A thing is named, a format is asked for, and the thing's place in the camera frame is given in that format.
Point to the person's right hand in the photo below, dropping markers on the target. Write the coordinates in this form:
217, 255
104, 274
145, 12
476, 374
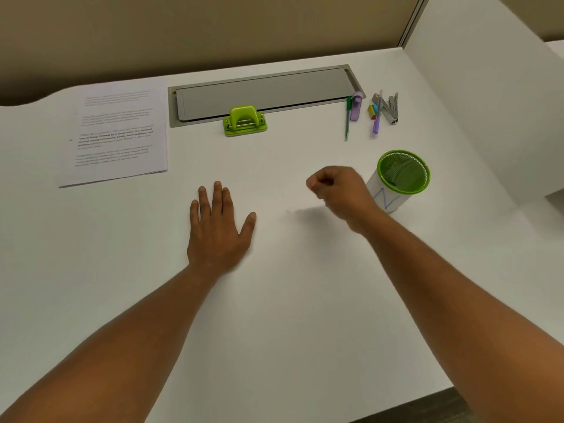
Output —
341, 193

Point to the person's left hand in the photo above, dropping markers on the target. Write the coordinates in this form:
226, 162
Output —
216, 242

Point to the person's left little finger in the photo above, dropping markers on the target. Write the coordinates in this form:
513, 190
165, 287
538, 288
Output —
194, 213

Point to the person's right fingers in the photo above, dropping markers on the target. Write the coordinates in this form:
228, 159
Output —
318, 182

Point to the person's left thumb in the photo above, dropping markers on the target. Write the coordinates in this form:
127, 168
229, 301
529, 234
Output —
248, 225

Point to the person's left middle finger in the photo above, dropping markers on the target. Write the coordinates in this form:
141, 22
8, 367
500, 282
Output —
217, 197

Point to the person's left forearm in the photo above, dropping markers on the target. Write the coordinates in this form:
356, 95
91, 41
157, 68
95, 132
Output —
114, 348

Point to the person's right forearm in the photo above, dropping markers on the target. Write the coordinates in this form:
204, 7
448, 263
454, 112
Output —
458, 321

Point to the green pen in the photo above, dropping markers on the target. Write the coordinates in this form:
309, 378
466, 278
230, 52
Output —
348, 117

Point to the green mesh pen cup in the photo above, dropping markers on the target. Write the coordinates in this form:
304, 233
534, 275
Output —
399, 180

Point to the green hole punch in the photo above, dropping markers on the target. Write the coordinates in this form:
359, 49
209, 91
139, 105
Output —
244, 121

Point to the purple stapler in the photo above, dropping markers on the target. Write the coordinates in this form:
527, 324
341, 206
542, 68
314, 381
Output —
356, 105

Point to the purple pen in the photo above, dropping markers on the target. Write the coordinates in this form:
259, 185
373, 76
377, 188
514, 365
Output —
377, 116

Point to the colourful sticky flags block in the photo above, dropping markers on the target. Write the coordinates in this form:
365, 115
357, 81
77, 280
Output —
372, 111

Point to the silver staple remover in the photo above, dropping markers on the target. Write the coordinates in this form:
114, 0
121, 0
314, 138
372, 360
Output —
387, 107

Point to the stack of printed paper sheets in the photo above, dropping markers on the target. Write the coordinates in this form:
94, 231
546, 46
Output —
117, 132

